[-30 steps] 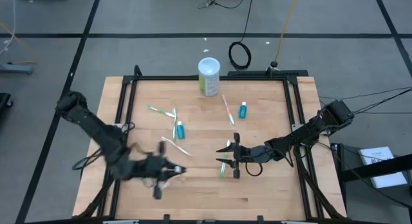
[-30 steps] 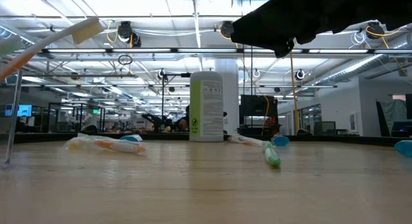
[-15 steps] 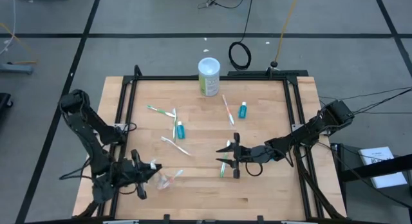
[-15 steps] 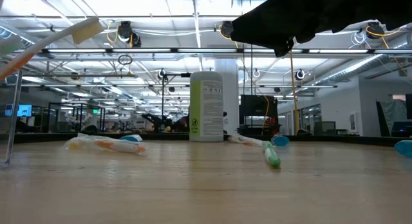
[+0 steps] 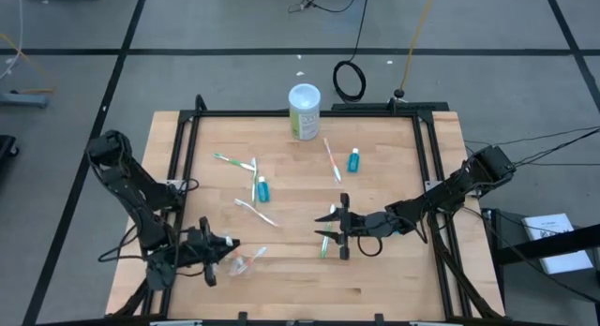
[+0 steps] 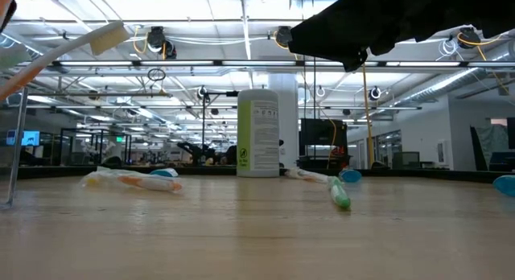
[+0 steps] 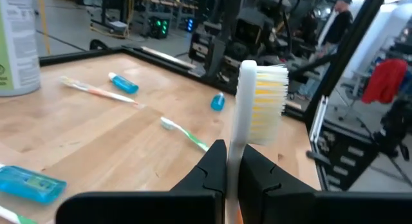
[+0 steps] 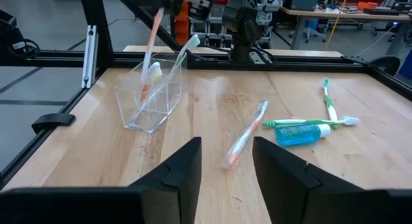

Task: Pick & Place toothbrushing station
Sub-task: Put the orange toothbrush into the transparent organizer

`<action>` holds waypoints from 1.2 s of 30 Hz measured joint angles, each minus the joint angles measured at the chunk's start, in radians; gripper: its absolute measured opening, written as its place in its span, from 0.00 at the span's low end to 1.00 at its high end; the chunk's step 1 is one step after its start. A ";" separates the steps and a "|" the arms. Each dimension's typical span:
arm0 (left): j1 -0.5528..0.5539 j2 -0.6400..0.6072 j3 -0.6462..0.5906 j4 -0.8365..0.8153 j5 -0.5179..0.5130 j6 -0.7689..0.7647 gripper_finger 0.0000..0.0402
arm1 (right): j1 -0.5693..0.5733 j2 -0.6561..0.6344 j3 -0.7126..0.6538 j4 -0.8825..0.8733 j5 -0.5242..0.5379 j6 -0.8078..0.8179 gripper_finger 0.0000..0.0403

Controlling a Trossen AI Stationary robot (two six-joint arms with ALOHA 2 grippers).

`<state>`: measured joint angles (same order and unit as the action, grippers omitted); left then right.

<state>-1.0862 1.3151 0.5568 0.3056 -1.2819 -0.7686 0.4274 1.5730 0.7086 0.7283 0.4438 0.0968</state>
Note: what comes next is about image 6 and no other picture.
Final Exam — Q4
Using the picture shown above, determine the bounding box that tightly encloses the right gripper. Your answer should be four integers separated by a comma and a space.
290, 0, 419, 72

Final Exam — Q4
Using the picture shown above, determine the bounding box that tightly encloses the orange white toothbrush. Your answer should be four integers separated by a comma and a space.
0, 20, 131, 103
0, 0, 20, 30
284, 167, 336, 183
116, 175, 184, 193

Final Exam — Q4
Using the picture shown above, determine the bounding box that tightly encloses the clear acrylic organizer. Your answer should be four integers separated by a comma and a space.
0, 84, 30, 211

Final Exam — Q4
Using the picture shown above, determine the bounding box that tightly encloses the long ceiling light strip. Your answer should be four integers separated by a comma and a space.
0, 59, 515, 68

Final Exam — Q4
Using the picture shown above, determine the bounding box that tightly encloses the white round pillar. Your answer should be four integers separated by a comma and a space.
267, 73, 300, 170

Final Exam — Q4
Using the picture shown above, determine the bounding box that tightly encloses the black monitor cart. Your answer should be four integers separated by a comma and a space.
299, 117, 349, 170

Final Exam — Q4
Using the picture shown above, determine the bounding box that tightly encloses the white green wipes canister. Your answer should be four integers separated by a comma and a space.
236, 88, 281, 179

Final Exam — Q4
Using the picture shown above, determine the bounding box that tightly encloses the blue lit monitor screen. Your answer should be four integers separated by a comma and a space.
6, 130, 41, 147

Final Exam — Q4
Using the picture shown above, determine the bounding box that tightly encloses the black hanging cable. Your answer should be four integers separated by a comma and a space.
311, 54, 317, 120
301, 50, 307, 120

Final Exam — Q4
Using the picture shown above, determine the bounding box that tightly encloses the black metal table frame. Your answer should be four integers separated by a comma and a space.
0, 164, 515, 181

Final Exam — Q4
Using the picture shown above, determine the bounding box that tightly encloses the black framed glass enclosure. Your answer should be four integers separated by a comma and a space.
60, 128, 133, 167

